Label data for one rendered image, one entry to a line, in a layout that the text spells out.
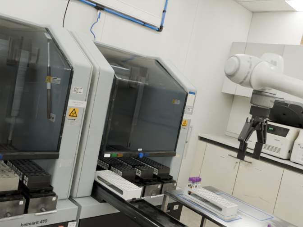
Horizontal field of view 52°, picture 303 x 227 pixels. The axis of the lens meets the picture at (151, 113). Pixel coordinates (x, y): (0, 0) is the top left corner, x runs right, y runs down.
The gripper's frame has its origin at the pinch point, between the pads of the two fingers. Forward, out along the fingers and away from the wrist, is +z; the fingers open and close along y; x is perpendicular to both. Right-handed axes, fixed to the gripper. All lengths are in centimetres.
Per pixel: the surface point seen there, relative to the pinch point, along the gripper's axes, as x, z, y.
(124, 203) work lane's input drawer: 49, 40, -17
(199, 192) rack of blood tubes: 34, 32, 23
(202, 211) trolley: 26.0, 38.4, 16.6
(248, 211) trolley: 16, 38, 47
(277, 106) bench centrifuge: 103, -23, 243
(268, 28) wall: 159, -125, 282
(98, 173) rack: 76, 34, -15
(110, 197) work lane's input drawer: 60, 42, -17
